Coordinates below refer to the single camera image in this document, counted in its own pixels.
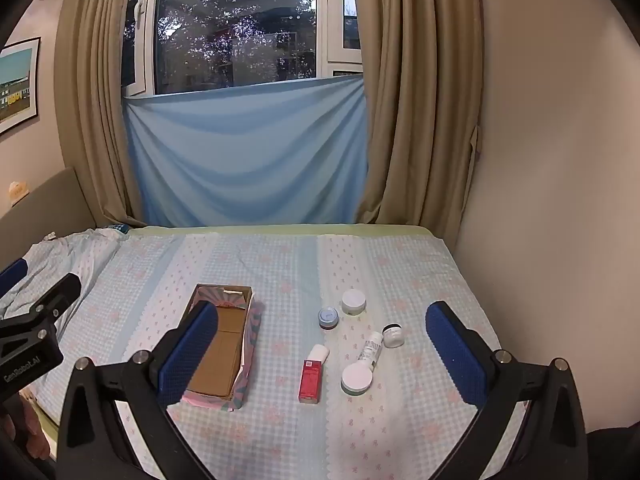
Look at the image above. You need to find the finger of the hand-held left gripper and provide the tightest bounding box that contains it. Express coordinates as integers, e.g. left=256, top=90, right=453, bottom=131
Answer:
left=0, top=272, right=82, bottom=356
left=0, top=258, right=27, bottom=301

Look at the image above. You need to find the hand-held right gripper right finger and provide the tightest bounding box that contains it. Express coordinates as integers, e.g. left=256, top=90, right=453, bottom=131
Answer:
left=425, top=301, right=588, bottom=480

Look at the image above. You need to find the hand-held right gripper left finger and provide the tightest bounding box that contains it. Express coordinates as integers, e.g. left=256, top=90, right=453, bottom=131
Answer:
left=57, top=300, right=219, bottom=480

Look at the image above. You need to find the cardboard box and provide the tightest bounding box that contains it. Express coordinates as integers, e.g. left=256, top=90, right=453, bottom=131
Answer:
left=181, top=283, right=264, bottom=413

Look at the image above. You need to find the white printed bottle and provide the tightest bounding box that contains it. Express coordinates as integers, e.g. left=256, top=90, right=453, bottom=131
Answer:
left=357, top=331, right=384, bottom=367

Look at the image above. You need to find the green jar white lid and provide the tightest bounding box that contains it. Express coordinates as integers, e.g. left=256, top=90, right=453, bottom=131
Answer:
left=341, top=363, right=374, bottom=396

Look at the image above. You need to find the white cream jar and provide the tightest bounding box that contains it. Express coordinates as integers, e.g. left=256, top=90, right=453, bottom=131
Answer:
left=341, top=289, right=367, bottom=316

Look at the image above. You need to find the red carton box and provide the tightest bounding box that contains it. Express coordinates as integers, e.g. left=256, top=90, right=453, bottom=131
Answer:
left=299, top=358, right=323, bottom=404

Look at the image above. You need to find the person's left hand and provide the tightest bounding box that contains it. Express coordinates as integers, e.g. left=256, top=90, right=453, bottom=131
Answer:
left=0, top=393, right=53, bottom=461

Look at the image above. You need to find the crumpled white quilt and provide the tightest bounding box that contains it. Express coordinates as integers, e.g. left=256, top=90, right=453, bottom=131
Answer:
left=0, top=227, right=128, bottom=321

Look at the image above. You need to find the beige headboard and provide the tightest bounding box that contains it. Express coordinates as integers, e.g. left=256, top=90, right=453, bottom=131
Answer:
left=0, top=167, right=98, bottom=256

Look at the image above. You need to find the bow print bed sheet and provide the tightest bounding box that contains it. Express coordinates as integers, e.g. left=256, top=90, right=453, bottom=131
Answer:
left=0, top=225, right=531, bottom=480

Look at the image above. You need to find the beige curtain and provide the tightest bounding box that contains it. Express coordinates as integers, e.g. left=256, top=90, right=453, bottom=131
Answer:
left=350, top=0, right=485, bottom=226
left=54, top=0, right=151, bottom=228

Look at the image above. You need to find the light blue hanging cloth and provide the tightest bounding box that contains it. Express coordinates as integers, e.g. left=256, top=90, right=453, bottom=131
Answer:
left=122, top=74, right=369, bottom=227

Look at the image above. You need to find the framed wall picture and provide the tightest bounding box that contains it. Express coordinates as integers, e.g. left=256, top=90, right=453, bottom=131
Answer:
left=0, top=36, right=41, bottom=135

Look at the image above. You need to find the white frame window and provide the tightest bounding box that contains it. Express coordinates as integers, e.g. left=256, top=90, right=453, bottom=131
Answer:
left=121, top=0, right=362, bottom=98

